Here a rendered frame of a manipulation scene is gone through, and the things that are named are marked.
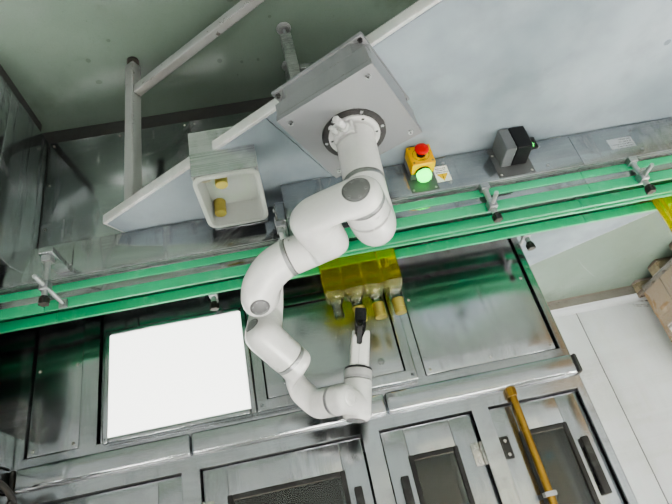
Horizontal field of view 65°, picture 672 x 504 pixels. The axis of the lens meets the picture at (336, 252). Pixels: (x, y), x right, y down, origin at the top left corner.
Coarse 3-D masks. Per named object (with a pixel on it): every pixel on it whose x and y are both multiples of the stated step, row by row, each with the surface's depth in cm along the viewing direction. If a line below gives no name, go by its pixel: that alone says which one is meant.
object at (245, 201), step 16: (208, 176) 135; (224, 176) 135; (240, 176) 147; (256, 176) 138; (208, 192) 150; (224, 192) 152; (240, 192) 153; (256, 192) 154; (208, 208) 148; (240, 208) 155; (256, 208) 155; (208, 224) 151; (224, 224) 153
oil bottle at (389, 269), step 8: (392, 248) 158; (376, 256) 158; (384, 256) 157; (392, 256) 157; (384, 264) 155; (392, 264) 155; (384, 272) 154; (392, 272) 154; (400, 272) 154; (384, 280) 153; (392, 280) 153; (400, 280) 153; (384, 288) 155; (392, 288) 152; (400, 288) 153
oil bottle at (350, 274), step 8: (352, 256) 158; (344, 264) 156; (352, 264) 156; (344, 272) 155; (352, 272) 155; (344, 280) 154; (352, 280) 153; (360, 280) 153; (344, 288) 153; (352, 288) 152; (360, 288) 152; (352, 296) 152; (360, 296) 153
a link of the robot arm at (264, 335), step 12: (276, 312) 128; (252, 324) 122; (264, 324) 121; (276, 324) 124; (252, 336) 120; (264, 336) 120; (276, 336) 122; (288, 336) 125; (252, 348) 122; (264, 348) 121; (276, 348) 121; (288, 348) 123; (300, 348) 126; (264, 360) 123; (276, 360) 122; (288, 360) 123
